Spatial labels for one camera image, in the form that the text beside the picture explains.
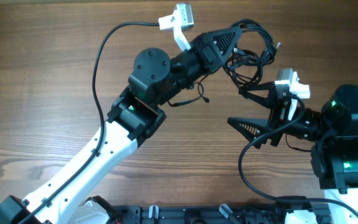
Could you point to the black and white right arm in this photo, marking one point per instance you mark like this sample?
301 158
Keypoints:
333 131

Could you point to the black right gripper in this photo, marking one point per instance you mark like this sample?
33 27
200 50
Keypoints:
279 111

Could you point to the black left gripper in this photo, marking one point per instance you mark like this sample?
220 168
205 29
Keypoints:
208 53

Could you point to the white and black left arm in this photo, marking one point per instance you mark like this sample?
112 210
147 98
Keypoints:
134 117

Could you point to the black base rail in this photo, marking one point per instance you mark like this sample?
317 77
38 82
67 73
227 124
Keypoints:
248 214

